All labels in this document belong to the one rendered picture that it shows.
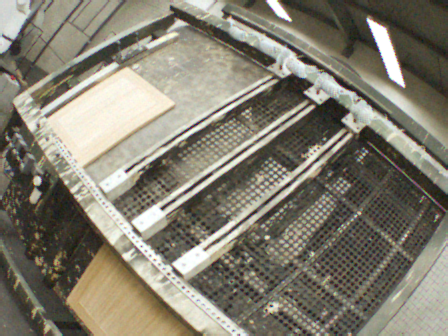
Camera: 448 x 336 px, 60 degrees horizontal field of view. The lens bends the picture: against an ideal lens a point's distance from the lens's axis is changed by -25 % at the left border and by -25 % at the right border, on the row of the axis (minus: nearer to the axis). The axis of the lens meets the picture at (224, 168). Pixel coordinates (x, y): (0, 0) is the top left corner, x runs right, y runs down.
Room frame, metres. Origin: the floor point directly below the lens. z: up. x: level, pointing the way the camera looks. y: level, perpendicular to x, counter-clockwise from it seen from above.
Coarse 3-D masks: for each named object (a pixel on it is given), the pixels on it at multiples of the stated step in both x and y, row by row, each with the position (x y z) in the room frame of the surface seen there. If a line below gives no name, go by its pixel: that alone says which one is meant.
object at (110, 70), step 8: (168, 40) 2.60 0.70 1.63; (152, 48) 2.54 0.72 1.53; (136, 56) 2.48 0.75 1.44; (112, 64) 2.43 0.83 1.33; (120, 64) 2.43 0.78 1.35; (128, 64) 2.47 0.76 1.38; (104, 72) 2.38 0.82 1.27; (112, 72) 2.41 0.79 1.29; (88, 80) 2.34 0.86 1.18; (96, 80) 2.35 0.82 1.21; (80, 88) 2.30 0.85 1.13; (88, 88) 2.34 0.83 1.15; (64, 96) 2.25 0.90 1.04; (72, 96) 2.27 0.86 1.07; (56, 104) 2.21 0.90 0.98; (64, 104) 2.25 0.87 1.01; (48, 112) 2.18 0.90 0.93
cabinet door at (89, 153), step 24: (120, 72) 2.41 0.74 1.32; (96, 96) 2.29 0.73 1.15; (120, 96) 2.28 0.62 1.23; (144, 96) 2.28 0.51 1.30; (48, 120) 2.16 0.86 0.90; (72, 120) 2.17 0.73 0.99; (96, 120) 2.17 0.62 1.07; (120, 120) 2.17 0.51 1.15; (144, 120) 2.17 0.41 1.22; (72, 144) 2.06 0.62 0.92; (96, 144) 2.07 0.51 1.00
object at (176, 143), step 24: (288, 48) 2.25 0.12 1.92; (288, 72) 2.31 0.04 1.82; (240, 96) 2.23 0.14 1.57; (264, 96) 2.30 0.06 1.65; (192, 120) 2.10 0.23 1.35; (216, 120) 2.13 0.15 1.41; (168, 144) 2.03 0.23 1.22; (192, 144) 2.10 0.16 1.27; (120, 168) 1.91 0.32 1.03; (144, 168) 1.94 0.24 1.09; (120, 192) 1.90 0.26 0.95
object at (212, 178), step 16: (320, 80) 2.13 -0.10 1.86; (320, 96) 2.21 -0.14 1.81; (288, 112) 2.17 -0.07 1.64; (304, 112) 2.18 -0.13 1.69; (272, 128) 2.10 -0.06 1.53; (288, 128) 2.12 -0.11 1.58; (256, 144) 2.04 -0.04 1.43; (272, 144) 2.09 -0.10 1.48; (224, 160) 1.97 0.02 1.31; (240, 160) 1.97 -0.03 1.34; (208, 176) 1.93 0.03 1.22; (224, 176) 1.94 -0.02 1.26; (176, 192) 1.85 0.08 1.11; (192, 192) 1.86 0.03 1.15; (208, 192) 1.92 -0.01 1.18; (160, 208) 1.81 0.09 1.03; (176, 208) 1.81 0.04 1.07; (144, 224) 1.75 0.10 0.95; (160, 224) 1.79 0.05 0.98; (144, 240) 1.77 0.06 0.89
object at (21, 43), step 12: (36, 0) 6.54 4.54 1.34; (36, 12) 6.69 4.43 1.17; (24, 24) 6.61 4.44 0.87; (36, 24) 6.60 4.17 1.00; (24, 36) 6.28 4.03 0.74; (12, 48) 6.20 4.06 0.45; (24, 48) 6.61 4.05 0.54; (0, 60) 6.16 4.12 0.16; (12, 60) 6.55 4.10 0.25; (12, 72) 6.43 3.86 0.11
